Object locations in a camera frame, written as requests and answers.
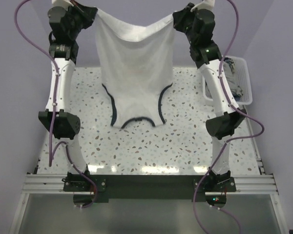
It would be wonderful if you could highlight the white plastic laundry basket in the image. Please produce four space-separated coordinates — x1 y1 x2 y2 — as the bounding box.
199 56 252 106

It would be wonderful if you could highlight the white motorcycle print tank top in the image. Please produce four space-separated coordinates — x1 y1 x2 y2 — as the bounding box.
94 9 174 128

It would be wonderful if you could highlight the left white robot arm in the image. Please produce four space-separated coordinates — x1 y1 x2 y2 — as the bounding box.
38 0 98 175

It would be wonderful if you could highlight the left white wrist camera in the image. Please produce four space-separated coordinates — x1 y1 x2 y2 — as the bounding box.
51 0 74 8

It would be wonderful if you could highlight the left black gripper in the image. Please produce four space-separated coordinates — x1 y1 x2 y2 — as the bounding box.
63 0 98 40

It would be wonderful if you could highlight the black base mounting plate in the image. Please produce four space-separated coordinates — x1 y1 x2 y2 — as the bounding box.
62 173 236 204

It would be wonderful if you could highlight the grey tank top in basket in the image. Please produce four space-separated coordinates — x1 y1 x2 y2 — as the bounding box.
223 57 243 101

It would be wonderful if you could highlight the aluminium frame rail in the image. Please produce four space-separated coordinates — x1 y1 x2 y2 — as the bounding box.
22 174 278 195

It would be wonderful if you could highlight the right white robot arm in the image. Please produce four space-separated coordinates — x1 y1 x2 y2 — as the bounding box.
173 0 246 192

